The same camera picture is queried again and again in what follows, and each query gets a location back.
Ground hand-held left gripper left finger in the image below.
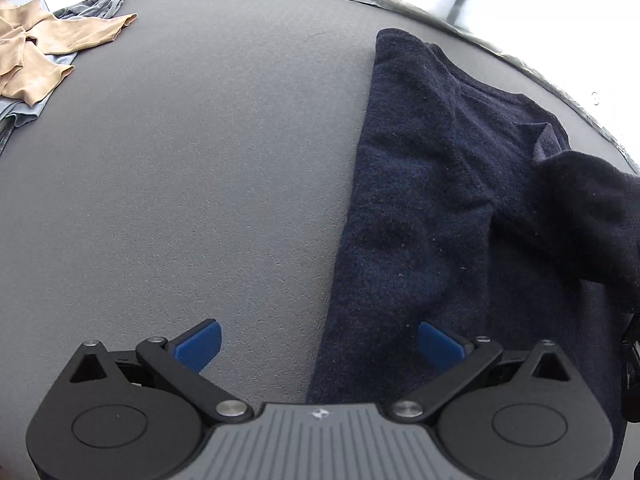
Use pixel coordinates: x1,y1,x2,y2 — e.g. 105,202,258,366
65,318,257,422

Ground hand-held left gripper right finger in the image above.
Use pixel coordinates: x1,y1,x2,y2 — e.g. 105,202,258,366
390,321,575,422

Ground navy knit sweater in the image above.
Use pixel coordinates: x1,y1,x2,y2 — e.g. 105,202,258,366
306,27,640,480

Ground grey garment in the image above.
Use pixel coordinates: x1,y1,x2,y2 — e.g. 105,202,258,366
0,0,126,158

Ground beige garment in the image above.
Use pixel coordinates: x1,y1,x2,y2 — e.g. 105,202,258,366
0,0,138,102

